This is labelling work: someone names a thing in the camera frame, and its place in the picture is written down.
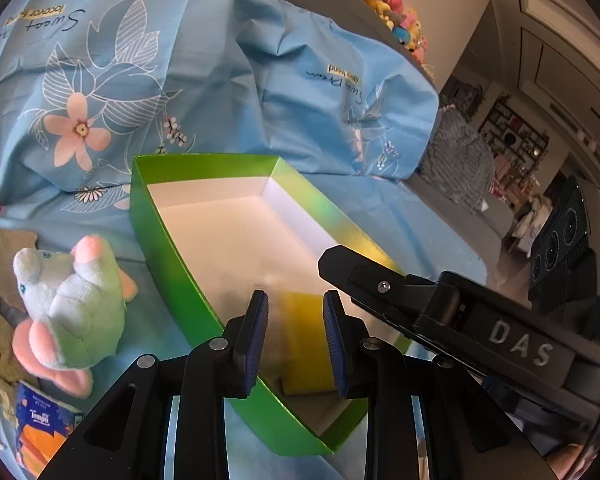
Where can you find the beige cloth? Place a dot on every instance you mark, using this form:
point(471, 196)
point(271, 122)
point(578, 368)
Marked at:
point(5, 260)

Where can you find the grey sofa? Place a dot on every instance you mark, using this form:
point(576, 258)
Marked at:
point(330, 5)

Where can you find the green white plush toy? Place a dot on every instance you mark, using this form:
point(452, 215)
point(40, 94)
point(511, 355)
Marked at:
point(80, 310)

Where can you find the person's right forearm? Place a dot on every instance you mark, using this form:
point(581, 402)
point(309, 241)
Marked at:
point(575, 464)

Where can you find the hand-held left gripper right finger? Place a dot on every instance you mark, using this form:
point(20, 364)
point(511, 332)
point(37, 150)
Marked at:
point(336, 350)

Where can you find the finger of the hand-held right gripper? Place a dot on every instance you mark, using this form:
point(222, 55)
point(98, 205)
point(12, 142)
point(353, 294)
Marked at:
point(365, 275)

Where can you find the pile of colourful plush toys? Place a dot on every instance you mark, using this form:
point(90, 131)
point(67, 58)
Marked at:
point(395, 15)

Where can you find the dark bookshelf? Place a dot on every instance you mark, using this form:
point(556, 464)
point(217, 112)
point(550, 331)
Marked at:
point(515, 132)

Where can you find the grey knitted cushion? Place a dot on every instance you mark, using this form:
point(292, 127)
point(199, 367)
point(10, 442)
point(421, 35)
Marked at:
point(455, 155)

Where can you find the blue orange tissue packet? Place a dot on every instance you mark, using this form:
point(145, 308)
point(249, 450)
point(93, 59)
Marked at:
point(40, 430)

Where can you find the green cardboard box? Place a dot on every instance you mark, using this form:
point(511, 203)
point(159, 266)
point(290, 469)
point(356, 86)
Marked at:
point(170, 260)

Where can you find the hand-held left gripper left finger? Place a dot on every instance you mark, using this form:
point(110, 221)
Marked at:
point(252, 345)

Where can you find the yellow rectangular pack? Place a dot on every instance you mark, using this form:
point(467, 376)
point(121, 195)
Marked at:
point(305, 350)

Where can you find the blue floral bed sheet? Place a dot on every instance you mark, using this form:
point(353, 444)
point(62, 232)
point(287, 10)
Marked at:
point(205, 85)

